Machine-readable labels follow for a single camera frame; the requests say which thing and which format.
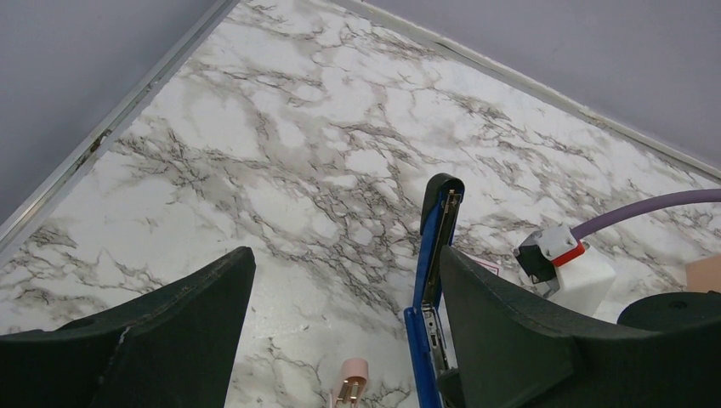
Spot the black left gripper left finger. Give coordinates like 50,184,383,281
1,246,256,407

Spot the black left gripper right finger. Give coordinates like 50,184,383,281
440,247,720,407

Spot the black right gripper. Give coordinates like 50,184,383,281
616,292,720,327

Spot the small pink stapler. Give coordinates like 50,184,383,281
329,358,369,408

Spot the blue stapler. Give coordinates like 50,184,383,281
404,173,465,408

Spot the red white staple box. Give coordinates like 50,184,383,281
468,255,502,275

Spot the peach plastic file organizer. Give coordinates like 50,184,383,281
685,255,721,292

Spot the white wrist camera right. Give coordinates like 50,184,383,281
514,224,617,316

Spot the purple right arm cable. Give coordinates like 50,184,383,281
570,188,721,242

